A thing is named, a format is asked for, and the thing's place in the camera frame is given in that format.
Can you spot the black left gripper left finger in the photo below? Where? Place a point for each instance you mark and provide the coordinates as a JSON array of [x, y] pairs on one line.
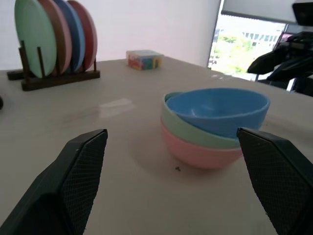
[[73, 176]]

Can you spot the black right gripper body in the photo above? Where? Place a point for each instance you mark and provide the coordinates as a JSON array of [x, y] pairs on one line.
[[300, 44]]

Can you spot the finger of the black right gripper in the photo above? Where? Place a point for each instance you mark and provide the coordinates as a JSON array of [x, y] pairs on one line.
[[266, 62], [298, 67]]

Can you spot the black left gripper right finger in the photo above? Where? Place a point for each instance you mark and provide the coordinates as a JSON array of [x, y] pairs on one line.
[[278, 176]]

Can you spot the blue plastic bowl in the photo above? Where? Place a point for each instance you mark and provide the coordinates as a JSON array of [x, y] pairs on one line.
[[220, 107]]

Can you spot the pink plastic bowl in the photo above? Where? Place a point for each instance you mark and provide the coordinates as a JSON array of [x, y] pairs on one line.
[[195, 154]]

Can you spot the green plastic bowl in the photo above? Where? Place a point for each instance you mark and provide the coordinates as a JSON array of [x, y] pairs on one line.
[[181, 124]]

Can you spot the grey window roller blind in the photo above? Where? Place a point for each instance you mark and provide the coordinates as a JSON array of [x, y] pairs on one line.
[[256, 8]]

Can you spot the dark wooden plate rack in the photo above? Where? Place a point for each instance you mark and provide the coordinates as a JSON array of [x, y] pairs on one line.
[[58, 79]]

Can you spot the dark rounded object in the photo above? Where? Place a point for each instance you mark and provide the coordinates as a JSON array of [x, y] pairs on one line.
[[1, 102]]

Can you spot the clear box of colourful pieces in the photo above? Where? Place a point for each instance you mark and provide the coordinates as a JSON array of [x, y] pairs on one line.
[[143, 60]]

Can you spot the pink plate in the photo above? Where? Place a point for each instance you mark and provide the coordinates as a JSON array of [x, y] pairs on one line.
[[64, 36]]

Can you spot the blue plate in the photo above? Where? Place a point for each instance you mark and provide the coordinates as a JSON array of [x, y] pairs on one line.
[[78, 34]]

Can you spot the green plate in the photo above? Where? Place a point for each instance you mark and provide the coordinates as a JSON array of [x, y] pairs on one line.
[[34, 36]]

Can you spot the red plate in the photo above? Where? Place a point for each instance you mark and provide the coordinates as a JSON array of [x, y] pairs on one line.
[[89, 31]]

